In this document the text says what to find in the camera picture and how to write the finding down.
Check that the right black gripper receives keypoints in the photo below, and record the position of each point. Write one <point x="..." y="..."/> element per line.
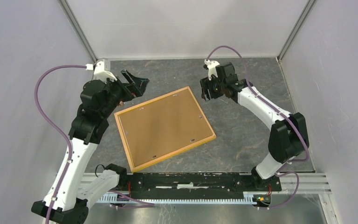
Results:
<point x="206" y="84"/>

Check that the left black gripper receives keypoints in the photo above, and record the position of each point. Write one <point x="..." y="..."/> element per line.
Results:
<point x="135" y="88"/>

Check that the brown backing board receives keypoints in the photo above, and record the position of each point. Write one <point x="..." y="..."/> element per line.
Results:
<point x="166" y="126"/>

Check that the wooden picture frame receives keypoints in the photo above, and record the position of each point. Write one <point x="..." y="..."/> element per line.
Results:
<point x="123" y="145"/>

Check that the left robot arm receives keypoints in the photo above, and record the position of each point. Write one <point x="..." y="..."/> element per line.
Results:
<point x="66" y="202"/>

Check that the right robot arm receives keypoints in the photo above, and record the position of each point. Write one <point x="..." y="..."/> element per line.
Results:
<point x="288" y="136"/>

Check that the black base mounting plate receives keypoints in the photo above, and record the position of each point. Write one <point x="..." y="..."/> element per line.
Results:
<point x="199" y="185"/>

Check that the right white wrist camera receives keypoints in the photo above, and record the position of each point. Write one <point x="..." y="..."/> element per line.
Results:
<point x="211" y="67"/>

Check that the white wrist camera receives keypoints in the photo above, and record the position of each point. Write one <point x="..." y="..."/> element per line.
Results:
<point x="101" y="71"/>
<point x="211" y="67"/>

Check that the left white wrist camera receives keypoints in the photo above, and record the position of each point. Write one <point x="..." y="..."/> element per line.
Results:
<point x="101" y="71"/>

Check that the aluminium rail frame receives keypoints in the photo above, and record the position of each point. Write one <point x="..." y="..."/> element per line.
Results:
<point x="303" y="183"/>

